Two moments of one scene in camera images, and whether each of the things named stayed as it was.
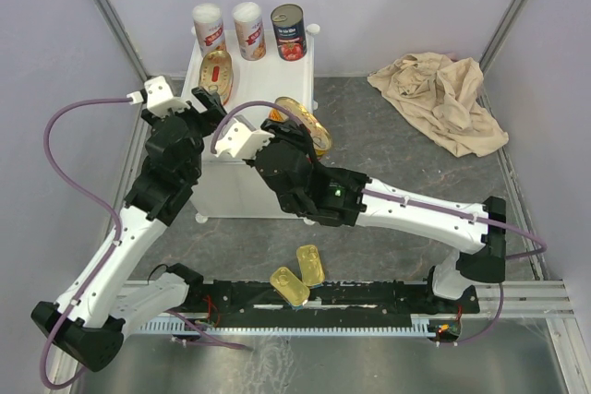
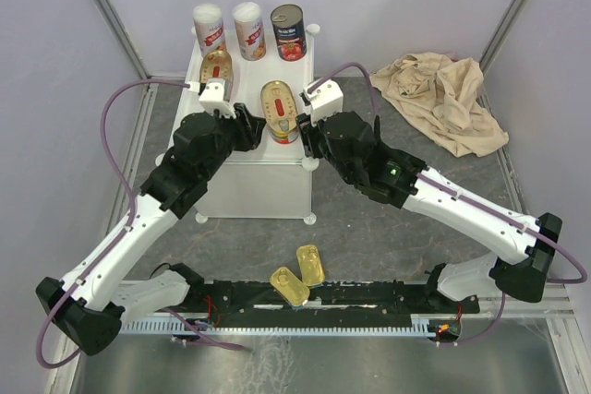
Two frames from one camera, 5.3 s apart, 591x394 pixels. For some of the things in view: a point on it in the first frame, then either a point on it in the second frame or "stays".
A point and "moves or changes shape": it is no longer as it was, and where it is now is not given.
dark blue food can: x=289 y=28 stays
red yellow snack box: x=216 y=74 stays
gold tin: x=310 y=266 stays
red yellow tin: x=320 y=138 moves or changes shape
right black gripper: x=289 y=134 to x=308 y=133
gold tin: x=290 y=287 stays
